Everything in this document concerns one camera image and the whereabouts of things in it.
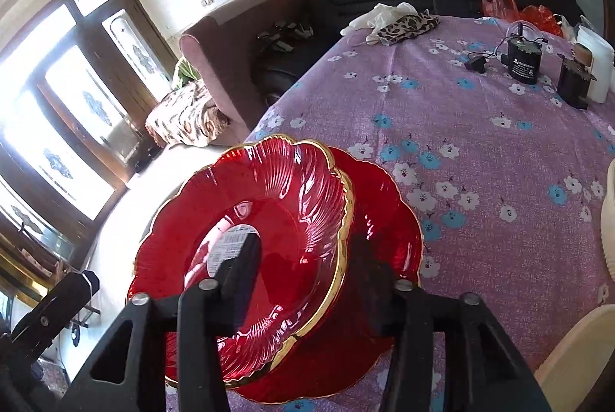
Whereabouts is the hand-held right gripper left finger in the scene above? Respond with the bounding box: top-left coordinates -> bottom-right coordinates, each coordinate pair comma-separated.
61,236 -> 263,412

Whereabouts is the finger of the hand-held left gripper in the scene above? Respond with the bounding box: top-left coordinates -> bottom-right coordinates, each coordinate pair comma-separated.
10,270 -> 100,348

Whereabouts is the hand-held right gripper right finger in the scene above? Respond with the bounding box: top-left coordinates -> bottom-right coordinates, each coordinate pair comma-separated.
379,280 -> 553,412

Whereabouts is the red glass plate white label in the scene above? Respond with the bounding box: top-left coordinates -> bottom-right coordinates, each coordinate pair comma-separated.
127,134 -> 355,390

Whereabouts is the red plate with gold print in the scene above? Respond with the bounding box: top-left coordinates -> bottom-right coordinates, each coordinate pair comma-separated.
235,147 -> 424,404

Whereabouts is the brown patterned blanket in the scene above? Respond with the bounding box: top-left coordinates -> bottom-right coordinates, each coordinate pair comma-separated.
145,80 -> 231,148

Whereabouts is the green cloth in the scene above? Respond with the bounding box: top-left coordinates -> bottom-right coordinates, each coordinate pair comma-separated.
172,56 -> 200,88

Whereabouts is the maroon armchair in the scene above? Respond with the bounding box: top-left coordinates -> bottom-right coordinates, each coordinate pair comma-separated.
179,0 -> 308,144

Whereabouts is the wooden glass door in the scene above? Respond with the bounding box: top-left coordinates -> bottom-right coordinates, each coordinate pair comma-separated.
0,0 -> 178,249

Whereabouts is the dark patterned cloth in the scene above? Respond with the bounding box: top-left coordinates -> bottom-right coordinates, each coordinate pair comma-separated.
257,20 -> 313,55

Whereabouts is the black cylinder with label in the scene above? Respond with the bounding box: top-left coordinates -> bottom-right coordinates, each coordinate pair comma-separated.
500,23 -> 549,85

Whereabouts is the plain black cylinder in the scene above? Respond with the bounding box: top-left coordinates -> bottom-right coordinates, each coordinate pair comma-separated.
557,56 -> 597,110

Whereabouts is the leopard print cloth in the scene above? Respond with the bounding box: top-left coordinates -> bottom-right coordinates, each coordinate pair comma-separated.
377,11 -> 440,46

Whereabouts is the white cloth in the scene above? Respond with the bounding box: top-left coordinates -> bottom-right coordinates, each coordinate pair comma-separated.
341,2 -> 419,40

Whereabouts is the white plastic jar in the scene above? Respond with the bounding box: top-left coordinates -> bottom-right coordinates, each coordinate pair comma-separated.
575,25 -> 615,104

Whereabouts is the red plastic bag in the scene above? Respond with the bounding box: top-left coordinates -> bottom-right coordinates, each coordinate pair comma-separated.
482,0 -> 563,38

